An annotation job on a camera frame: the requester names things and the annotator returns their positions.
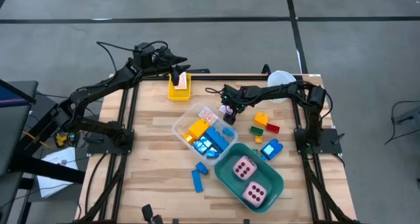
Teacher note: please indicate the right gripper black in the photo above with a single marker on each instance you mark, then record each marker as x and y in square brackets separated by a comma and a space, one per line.
[234, 97]

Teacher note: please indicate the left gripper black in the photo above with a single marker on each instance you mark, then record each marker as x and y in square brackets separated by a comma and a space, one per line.
[147, 58]

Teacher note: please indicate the white-edged card box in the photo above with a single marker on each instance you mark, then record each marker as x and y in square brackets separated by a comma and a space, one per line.
[223, 109]

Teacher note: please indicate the pink playing card box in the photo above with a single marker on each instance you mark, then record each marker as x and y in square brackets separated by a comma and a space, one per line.
[182, 81]

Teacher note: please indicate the large blue toy brick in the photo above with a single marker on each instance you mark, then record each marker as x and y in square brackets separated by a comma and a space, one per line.
[217, 138]

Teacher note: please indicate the orange-yellow toy brick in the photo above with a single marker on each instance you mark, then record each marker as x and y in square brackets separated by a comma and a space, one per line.
[261, 119]

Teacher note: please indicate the small blue toy brick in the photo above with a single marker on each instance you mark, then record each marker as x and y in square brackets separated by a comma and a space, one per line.
[212, 154]
[228, 131]

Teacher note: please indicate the shiny blue toy brick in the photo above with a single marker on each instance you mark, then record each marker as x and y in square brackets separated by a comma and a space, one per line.
[201, 146]

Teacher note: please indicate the small yellow toy brick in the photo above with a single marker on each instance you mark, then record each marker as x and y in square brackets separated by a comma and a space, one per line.
[188, 138]

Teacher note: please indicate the pink foam die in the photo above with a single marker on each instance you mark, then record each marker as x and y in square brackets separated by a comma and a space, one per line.
[244, 168]
[254, 194]

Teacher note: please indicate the long blue brick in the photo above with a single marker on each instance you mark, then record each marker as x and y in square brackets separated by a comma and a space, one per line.
[197, 181]

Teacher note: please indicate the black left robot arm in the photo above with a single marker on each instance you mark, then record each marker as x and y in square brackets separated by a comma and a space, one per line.
[98, 86]

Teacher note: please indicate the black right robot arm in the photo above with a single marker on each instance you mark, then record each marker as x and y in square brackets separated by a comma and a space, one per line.
[279, 87]

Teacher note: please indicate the pale pink card box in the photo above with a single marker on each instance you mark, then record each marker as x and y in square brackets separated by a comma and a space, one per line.
[208, 115]

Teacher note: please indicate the green toy brick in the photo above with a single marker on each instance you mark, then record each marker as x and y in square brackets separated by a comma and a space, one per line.
[256, 130]

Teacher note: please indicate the small yellow plastic bin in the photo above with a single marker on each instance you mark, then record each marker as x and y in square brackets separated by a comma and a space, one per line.
[178, 96]

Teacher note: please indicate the small yellow round piece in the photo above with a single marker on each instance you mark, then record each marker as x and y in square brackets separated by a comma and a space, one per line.
[259, 139]

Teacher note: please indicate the small green toy piece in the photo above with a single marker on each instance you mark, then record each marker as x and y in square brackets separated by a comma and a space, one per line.
[255, 151]

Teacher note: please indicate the red toy brick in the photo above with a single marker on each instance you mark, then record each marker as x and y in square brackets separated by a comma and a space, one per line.
[272, 128]

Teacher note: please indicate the clear plastic container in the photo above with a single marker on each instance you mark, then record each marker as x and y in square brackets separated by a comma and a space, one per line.
[183, 125]

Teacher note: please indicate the tiny blue toy piece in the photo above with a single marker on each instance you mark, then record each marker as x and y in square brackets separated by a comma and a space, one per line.
[262, 157]

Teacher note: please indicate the blue brick with pale window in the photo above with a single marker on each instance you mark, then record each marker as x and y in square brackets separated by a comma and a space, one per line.
[271, 149]

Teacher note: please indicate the small rounded blue brick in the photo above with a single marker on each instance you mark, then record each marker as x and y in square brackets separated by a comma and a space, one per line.
[201, 168]

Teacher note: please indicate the white jack-o'-lantern bucket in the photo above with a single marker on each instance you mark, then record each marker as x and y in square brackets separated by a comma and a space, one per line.
[279, 77]

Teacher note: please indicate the teal plastic bin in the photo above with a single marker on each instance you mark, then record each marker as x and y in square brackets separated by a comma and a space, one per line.
[269, 181]

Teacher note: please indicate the black boxy object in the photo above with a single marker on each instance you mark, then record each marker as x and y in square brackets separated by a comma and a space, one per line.
[147, 212]

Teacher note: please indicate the black power box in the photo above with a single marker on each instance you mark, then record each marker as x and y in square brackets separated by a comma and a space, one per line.
[73, 138]

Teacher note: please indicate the white paper sheet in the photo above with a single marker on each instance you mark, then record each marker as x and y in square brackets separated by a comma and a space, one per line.
[57, 156]

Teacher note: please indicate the blue-faced monitor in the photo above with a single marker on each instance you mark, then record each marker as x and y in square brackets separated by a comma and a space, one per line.
[10, 97]

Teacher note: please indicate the black equipment stand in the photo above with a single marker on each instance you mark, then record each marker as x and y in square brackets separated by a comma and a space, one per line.
[19, 142]

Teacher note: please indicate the black furniture leg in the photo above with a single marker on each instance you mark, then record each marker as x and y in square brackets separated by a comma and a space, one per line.
[410, 115]

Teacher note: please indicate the black aluminium table frame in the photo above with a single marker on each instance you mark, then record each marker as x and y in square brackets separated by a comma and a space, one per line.
[213, 77]

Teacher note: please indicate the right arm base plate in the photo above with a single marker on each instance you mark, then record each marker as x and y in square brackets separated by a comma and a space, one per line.
[331, 148]

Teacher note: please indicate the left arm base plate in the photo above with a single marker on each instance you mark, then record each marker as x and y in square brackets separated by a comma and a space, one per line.
[98, 148]

